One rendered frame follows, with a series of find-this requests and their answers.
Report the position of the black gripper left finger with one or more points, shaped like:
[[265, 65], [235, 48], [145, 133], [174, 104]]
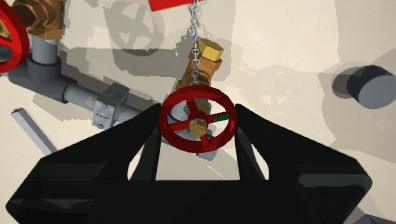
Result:
[[108, 154]]

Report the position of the red number tag with silver chain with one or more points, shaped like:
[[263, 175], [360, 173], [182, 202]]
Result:
[[164, 4]]

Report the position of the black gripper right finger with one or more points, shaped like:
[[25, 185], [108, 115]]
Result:
[[334, 182]]

